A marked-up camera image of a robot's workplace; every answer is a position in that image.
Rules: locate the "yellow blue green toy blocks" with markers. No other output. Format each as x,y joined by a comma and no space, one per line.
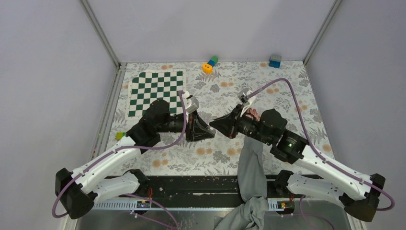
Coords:
208,67

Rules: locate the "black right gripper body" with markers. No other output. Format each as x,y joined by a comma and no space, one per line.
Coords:
246,126

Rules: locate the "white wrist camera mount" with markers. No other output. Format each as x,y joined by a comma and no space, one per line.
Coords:
246,101
191,102

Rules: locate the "grey sleeved forearm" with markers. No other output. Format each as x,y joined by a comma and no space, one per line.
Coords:
252,184

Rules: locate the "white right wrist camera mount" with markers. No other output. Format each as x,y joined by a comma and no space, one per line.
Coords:
246,101

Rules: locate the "blue grey toy block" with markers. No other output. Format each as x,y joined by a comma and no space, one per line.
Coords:
275,61

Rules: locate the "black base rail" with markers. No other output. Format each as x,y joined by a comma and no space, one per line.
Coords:
213,191

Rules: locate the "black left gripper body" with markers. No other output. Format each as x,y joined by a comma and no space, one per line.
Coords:
189,127

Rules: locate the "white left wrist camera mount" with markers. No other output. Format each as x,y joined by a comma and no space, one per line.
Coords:
191,102

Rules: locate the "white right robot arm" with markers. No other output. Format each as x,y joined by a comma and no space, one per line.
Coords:
357,193

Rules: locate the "green white chessboard mat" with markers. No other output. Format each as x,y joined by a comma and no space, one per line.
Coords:
151,85

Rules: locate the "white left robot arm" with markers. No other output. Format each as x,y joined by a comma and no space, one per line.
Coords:
80,189

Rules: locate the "floral tablecloth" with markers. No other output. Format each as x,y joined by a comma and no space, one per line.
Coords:
288,90

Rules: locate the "blue yellow toy car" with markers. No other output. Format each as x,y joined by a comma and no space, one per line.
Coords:
120,135

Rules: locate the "person's hand with painted nails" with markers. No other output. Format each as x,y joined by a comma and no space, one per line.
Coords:
253,114

